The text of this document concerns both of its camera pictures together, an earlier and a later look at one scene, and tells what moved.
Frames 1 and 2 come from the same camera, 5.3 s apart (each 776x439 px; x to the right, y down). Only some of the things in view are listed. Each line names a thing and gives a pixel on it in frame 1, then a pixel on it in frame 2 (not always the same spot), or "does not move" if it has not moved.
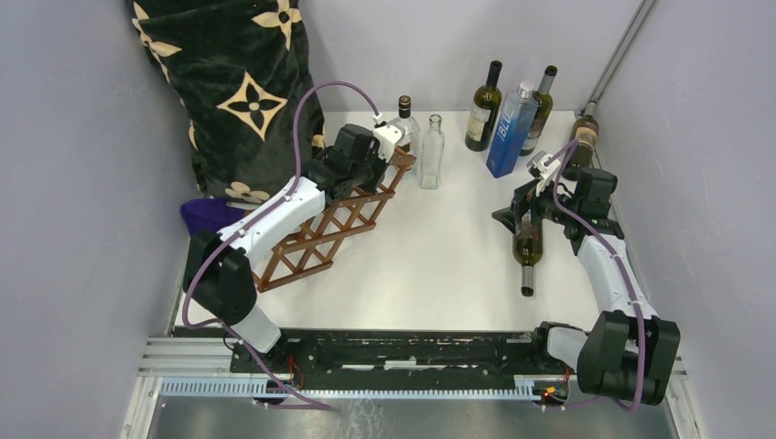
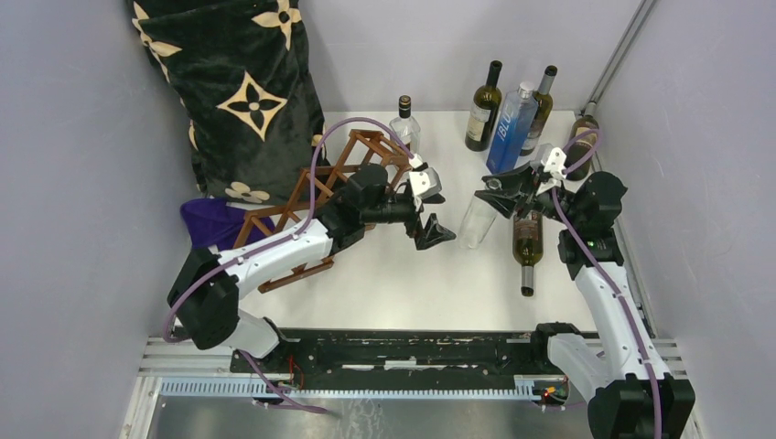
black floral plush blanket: x=238 y=69 does not move
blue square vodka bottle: x=513 y=131 does not move
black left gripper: x=373 y=154 to x=433 y=233
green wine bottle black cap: x=486 y=106 does not move
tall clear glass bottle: x=432 y=155 to x=478 y=221
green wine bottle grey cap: x=544 y=100 does not move
